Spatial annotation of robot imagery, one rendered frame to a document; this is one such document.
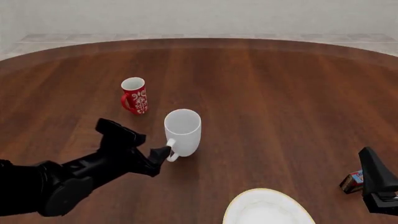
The small printed food box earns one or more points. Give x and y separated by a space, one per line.
353 183

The white mug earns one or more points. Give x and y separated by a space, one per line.
183 135

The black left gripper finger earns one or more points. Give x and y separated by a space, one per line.
159 155

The white plate with gold rim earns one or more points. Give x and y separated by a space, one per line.
264 207

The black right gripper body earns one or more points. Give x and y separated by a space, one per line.
381 201

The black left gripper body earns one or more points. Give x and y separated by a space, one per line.
122 136

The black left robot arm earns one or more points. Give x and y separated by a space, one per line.
68 179

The red patterned mug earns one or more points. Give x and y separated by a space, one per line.
139 100

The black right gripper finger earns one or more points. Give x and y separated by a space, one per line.
376 172

